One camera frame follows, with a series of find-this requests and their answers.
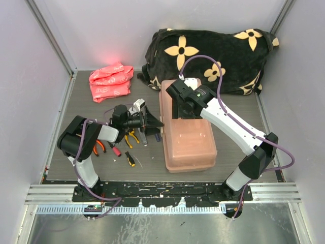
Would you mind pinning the aluminium frame rail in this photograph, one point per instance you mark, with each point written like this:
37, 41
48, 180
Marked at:
276, 192

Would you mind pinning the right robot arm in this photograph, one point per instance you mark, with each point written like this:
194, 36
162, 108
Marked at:
259, 148

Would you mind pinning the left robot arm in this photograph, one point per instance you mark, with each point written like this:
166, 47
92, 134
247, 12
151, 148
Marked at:
81, 136

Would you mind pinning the silver adjustable wrench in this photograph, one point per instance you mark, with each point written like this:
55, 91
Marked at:
143, 137

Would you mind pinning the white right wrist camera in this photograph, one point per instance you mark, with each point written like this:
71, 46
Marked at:
191, 82

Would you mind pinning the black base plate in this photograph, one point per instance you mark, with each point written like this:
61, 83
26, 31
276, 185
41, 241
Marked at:
163, 194

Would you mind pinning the blue handled screwdriver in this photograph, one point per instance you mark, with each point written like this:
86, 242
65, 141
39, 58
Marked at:
157, 137

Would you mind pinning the black floral pillow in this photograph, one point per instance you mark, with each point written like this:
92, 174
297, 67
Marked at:
236, 61

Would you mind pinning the yellow handled pliers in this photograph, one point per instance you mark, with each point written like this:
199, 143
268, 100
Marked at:
131, 137

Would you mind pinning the pink plastic bag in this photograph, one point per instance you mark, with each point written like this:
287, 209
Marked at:
111, 82

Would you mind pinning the pink plastic tool box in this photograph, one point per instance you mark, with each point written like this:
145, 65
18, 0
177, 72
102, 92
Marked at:
189, 144

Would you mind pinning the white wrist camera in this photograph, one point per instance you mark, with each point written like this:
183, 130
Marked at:
137, 106
191, 82

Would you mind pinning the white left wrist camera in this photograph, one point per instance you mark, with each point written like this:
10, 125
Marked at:
137, 106

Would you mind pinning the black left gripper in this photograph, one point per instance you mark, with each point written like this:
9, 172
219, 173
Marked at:
151, 121

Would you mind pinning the pink handled screwdriver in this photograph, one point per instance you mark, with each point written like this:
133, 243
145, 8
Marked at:
114, 149

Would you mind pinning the white slotted cable duct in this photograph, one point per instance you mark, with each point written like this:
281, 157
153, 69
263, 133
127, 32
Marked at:
120, 210

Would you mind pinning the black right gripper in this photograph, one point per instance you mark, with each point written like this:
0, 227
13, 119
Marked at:
177, 113

